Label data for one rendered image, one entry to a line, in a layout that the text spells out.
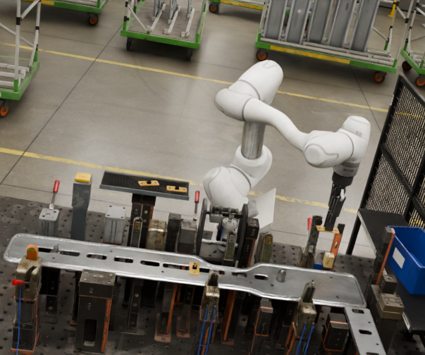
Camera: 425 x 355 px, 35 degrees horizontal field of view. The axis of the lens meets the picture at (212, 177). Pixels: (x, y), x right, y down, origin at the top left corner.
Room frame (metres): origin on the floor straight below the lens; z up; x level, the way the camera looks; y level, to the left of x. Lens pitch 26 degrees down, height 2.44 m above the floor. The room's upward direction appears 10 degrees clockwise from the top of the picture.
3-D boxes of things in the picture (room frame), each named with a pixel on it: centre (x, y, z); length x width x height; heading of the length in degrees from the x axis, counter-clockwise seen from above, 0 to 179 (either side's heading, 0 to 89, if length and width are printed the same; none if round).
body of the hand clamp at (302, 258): (2.37, -0.44, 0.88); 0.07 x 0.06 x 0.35; 6
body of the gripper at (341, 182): (2.21, -0.46, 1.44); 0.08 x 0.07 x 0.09; 6
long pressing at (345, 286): (2.15, 0.02, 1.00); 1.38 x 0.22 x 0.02; 96
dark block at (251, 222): (2.40, -0.20, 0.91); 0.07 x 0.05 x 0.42; 6
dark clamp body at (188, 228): (2.35, 0.06, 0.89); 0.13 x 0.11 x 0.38; 6
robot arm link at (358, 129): (2.20, -0.46, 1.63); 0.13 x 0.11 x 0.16; 140
